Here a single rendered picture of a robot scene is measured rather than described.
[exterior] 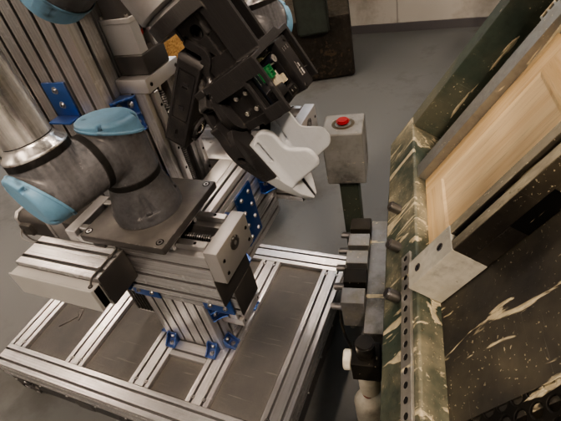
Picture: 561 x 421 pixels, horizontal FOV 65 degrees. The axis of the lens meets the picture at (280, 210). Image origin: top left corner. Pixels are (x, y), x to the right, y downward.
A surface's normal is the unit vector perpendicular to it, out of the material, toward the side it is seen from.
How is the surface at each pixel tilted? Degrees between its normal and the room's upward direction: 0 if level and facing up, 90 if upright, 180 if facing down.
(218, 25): 90
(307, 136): 85
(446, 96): 90
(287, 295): 0
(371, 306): 0
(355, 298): 0
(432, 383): 35
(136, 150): 90
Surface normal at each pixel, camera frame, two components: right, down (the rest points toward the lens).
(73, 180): 0.78, 0.08
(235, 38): -0.37, 0.64
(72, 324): -0.19, -0.76
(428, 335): 0.39, -0.63
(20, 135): 0.49, 0.37
